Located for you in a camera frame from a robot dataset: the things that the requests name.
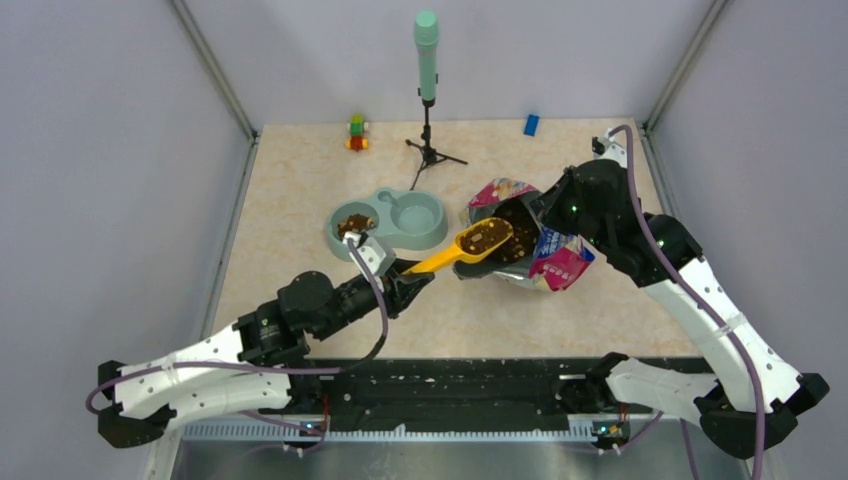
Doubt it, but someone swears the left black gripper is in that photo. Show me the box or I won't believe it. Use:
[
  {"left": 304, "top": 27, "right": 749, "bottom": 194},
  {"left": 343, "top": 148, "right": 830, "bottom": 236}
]
[{"left": 312, "top": 258, "right": 435, "bottom": 342}]

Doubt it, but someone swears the cat food bag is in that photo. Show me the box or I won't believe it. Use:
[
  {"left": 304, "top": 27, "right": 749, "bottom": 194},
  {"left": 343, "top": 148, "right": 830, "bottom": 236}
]
[{"left": 453, "top": 178, "right": 595, "bottom": 292}]

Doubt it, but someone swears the yellow plastic scoop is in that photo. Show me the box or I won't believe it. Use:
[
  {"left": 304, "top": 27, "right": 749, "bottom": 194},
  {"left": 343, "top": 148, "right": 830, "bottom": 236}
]
[{"left": 405, "top": 217, "right": 514, "bottom": 274}]

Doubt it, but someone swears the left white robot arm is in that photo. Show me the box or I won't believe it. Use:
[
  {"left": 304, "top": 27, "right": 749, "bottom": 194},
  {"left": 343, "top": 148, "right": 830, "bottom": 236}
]
[{"left": 95, "top": 260, "right": 435, "bottom": 448}]

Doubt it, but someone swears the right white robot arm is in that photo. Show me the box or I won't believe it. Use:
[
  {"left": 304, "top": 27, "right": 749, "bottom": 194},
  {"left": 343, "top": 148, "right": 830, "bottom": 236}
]
[{"left": 535, "top": 159, "right": 830, "bottom": 459}]

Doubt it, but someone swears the green double pet bowl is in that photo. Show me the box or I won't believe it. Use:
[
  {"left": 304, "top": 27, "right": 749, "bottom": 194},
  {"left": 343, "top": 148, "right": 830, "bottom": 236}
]
[{"left": 324, "top": 188, "right": 448, "bottom": 261}]

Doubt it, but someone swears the blue block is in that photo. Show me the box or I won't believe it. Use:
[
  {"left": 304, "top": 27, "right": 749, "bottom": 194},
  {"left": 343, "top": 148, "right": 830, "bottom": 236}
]
[{"left": 523, "top": 114, "right": 540, "bottom": 136}]

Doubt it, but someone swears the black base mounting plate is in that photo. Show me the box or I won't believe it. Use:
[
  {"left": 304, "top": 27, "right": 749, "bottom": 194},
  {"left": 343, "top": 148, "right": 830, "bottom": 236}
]
[{"left": 279, "top": 357, "right": 622, "bottom": 434}]

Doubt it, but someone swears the black tripod microphone stand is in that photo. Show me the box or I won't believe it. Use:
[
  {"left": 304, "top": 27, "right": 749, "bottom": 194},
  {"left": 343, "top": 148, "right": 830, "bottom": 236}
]
[{"left": 405, "top": 100, "right": 468, "bottom": 191}]

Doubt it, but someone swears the colourful toy block figure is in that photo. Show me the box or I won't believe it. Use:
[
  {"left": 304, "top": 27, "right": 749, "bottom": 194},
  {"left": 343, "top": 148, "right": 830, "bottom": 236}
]
[{"left": 345, "top": 114, "right": 370, "bottom": 152}]

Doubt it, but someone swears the green microphone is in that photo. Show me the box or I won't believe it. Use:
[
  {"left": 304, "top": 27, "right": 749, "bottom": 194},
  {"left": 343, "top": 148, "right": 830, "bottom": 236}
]
[{"left": 413, "top": 10, "right": 440, "bottom": 107}]

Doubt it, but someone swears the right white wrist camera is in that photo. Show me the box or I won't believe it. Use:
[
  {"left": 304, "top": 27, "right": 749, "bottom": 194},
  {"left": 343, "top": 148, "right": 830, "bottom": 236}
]
[{"left": 591, "top": 136, "right": 628, "bottom": 168}]

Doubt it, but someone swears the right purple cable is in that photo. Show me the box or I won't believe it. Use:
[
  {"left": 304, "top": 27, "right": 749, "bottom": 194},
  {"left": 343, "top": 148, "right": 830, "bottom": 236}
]
[{"left": 608, "top": 124, "right": 766, "bottom": 480}]

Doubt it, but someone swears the purple cable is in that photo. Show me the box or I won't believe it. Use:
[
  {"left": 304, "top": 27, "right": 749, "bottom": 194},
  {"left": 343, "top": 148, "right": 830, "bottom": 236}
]
[
  {"left": 608, "top": 124, "right": 766, "bottom": 480},
  {"left": 84, "top": 238, "right": 391, "bottom": 458}
]

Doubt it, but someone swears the grey cable duct strip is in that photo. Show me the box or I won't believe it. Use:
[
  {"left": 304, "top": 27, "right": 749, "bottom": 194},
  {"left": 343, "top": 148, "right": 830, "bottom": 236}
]
[{"left": 182, "top": 419, "right": 597, "bottom": 443}]

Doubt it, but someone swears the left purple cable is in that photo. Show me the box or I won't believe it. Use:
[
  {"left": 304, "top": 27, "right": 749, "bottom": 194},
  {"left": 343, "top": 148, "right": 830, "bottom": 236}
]
[{"left": 84, "top": 238, "right": 391, "bottom": 458}]

